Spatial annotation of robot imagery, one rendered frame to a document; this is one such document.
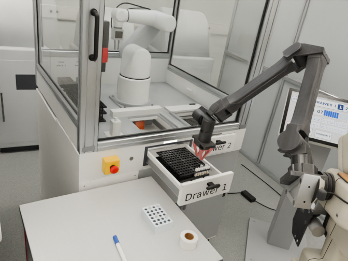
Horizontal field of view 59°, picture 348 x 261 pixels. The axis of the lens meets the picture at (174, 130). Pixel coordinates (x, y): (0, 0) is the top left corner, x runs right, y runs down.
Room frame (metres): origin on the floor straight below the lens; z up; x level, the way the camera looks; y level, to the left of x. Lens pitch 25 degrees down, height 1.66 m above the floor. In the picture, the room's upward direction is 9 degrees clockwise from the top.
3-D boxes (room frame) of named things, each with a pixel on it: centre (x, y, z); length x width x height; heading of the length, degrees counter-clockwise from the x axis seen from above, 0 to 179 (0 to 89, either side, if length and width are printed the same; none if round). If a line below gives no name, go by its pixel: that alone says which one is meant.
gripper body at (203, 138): (1.23, -0.14, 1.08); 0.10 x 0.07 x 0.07; 34
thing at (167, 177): (1.32, -0.06, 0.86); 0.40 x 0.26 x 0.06; 36
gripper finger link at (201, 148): (1.23, -0.14, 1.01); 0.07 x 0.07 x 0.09; 34
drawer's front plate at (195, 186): (1.15, -0.19, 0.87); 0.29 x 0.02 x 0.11; 126
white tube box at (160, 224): (1.01, 0.01, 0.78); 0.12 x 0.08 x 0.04; 36
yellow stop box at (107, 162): (1.20, 0.26, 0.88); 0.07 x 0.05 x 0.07; 126
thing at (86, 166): (1.82, 0.26, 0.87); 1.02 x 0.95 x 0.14; 126
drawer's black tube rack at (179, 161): (1.31, -0.07, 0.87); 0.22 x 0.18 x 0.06; 36
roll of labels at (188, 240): (0.91, -0.13, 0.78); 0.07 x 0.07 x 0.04
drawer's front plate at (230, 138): (1.59, -0.25, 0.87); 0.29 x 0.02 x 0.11; 126
